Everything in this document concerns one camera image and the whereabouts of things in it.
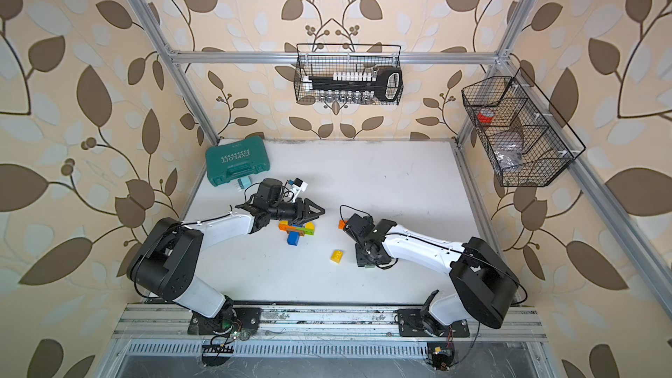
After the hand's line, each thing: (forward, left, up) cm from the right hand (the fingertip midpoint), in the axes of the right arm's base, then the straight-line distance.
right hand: (367, 258), depth 85 cm
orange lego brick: (+11, +8, +4) cm, 14 cm away
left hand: (+12, +16, +11) cm, 23 cm away
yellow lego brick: (+12, +19, +2) cm, 23 cm away
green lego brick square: (-5, 0, +8) cm, 9 cm away
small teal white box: (+32, +47, +1) cm, 57 cm away
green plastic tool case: (+42, +51, +4) cm, 67 cm away
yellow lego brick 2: (+1, +10, 0) cm, 10 cm away
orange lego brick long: (+12, +29, +1) cm, 32 cm away
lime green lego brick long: (+10, +21, 0) cm, 23 cm away
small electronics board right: (-26, -18, -4) cm, 32 cm away
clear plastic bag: (+19, -40, +31) cm, 54 cm away
